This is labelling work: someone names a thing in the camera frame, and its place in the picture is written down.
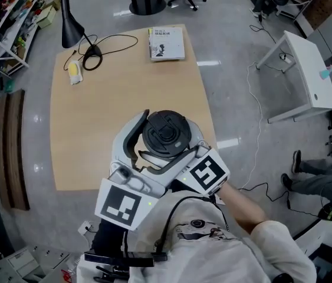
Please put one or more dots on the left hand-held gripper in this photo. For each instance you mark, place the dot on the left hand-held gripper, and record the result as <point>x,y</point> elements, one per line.
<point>121,205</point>

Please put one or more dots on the white rectangular table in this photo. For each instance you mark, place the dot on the white rectangular table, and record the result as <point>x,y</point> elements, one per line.
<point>307,66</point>

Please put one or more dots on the white power strip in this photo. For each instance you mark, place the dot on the white power strip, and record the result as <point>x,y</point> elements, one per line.
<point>285,58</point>

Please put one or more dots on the white floor socket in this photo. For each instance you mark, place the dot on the white floor socket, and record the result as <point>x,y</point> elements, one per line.
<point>85,228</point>

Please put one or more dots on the white control panel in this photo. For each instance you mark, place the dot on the white control panel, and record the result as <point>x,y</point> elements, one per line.
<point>27,264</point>

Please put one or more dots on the black desk lamp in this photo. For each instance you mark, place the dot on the black desk lamp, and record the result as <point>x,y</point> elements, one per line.
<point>69,28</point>

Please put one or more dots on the yellow white sponge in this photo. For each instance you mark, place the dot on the yellow white sponge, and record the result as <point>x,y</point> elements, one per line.
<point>75,72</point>

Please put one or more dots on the pale green box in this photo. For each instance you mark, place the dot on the pale green box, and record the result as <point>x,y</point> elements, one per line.
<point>47,16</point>

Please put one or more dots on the grey book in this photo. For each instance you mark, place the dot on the grey book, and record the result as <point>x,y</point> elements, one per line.
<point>167,43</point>

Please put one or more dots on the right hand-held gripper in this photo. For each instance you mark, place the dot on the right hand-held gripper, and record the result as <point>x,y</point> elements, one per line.
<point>210,172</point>

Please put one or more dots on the teal pink bottle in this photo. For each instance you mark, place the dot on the teal pink bottle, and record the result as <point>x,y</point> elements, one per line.
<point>326,73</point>

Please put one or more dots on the person's cream shirt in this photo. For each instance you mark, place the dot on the person's cream shirt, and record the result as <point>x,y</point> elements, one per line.
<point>213,255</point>

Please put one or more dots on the black bar device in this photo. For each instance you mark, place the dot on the black bar device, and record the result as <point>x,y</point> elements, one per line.
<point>118,259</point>

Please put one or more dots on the person's right forearm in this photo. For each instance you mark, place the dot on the person's right forearm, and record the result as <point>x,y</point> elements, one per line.
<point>242,208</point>

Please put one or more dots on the dark wooden bench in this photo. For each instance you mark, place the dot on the dark wooden bench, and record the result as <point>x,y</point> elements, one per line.
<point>15,149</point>

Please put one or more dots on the person's black trousers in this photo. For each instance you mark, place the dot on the person's black trousers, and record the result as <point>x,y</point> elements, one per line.
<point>109,237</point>

